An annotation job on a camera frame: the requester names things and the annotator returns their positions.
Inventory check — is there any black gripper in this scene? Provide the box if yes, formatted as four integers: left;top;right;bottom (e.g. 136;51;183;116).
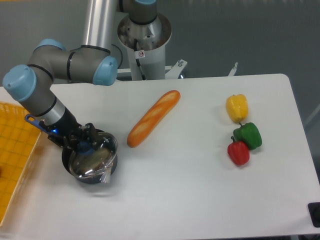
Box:
48;108;99;150

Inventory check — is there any glass pot lid blue knob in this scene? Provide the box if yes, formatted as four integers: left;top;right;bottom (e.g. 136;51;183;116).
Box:
68;132;118;184

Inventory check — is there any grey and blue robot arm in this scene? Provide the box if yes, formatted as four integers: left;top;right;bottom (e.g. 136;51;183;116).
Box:
2;0;158;149

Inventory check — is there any dark blue saucepan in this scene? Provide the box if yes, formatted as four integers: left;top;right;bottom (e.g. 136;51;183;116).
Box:
24;114;118;184

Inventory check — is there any wrapped bread slice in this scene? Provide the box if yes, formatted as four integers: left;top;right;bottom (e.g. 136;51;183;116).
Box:
80;148;118;184

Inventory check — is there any yellow woven basket tray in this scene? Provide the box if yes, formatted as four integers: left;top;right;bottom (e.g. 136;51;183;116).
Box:
0;101;41;226

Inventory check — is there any orange baguette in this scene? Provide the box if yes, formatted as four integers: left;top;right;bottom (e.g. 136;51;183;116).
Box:
127;90;181;148

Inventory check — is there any red bell pepper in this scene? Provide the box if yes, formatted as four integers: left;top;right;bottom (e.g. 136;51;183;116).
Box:
227;136;250;166

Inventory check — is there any yellow bell pepper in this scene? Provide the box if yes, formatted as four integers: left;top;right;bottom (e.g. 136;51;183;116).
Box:
225;94;249;123

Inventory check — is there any green bell pepper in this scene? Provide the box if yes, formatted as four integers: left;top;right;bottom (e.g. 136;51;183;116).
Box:
233;122;263;150

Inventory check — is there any black device at table corner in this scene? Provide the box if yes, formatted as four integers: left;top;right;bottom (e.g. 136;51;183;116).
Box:
307;202;320;228

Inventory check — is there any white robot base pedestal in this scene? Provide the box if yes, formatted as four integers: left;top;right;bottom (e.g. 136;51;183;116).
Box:
117;13;172;81

